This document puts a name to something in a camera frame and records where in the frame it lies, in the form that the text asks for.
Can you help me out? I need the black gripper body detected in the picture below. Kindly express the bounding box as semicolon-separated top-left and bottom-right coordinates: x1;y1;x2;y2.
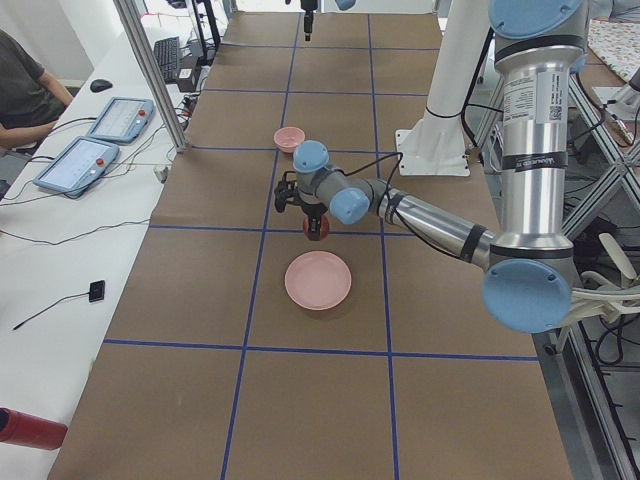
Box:
300;199;326;220
300;0;318;12

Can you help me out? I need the red yellow apple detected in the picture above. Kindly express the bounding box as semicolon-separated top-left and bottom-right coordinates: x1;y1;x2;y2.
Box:
303;215;329;241

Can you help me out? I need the pink bowl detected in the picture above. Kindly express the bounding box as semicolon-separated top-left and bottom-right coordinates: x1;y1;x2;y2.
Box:
273;126;306;153

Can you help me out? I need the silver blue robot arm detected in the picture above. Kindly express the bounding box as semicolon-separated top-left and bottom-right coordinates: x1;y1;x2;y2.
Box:
300;0;356;42
275;1;589;333

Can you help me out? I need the pink plate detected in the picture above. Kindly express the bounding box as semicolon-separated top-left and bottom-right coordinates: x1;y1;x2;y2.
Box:
284;251;352;311

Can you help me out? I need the black keyboard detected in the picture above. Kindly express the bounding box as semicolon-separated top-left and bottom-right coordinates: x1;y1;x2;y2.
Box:
153;37;180;83

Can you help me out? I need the far blue teach pendant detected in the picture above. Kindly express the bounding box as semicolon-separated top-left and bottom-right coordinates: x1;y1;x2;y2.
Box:
87;97;155;144

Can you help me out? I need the blue teach pendant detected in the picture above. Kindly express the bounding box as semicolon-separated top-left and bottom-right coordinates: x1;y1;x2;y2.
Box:
33;137;120;198
87;97;155;144

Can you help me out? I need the black computer mouse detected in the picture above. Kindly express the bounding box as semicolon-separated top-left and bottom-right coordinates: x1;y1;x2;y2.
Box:
89;79;113;93

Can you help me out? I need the small black square device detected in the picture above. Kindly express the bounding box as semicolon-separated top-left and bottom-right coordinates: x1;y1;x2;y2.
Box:
88;280;106;303

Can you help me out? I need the near blue teach pendant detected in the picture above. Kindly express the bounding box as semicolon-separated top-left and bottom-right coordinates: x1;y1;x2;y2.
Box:
33;137;120;198

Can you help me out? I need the seated person dark shirt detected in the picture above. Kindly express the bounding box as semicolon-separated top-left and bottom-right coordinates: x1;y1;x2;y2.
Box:
1;30;73;149

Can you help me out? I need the red bottle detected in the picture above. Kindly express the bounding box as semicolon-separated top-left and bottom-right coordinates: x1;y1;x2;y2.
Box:
1;407;68;451

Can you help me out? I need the wrist black camera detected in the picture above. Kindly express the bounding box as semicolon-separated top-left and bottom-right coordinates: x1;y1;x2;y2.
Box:
274;170;300;213

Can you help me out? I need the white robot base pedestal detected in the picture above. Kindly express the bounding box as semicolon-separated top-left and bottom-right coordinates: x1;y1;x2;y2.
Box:
396;0;490;176

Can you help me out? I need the aluminium frame post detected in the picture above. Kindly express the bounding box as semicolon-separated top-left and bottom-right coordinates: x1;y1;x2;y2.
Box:
113;0;187;153

